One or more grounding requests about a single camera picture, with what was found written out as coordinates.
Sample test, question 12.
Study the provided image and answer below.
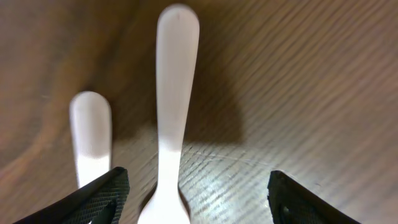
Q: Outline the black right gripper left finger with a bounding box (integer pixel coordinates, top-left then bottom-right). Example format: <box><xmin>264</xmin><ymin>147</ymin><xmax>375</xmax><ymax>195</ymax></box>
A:
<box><xmin>16</xmin><ymin>167</ymin><xmax>130</xmax><ymax>224</ymax></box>

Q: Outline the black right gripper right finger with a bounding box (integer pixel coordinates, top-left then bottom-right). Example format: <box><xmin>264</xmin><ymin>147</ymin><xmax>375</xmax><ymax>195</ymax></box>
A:
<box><xmin>267</xmin><ymin>170</ymin><xmax>359</xmax><ymax>224</ymax></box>

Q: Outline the pale pink plastic fork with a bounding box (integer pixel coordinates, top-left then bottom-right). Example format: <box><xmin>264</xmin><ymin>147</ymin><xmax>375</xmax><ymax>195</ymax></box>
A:
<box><xmin>69</xmin><ymin>91</ymin><xmax>112</xmax><ymax>188</ymax></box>

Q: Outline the pink plastic spoon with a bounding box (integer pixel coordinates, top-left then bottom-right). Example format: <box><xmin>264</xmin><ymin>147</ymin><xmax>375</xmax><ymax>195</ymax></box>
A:
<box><xmin>137</xmin><ymin>4</ymin><xmax>200</xmax><ymax>224</ymax></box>

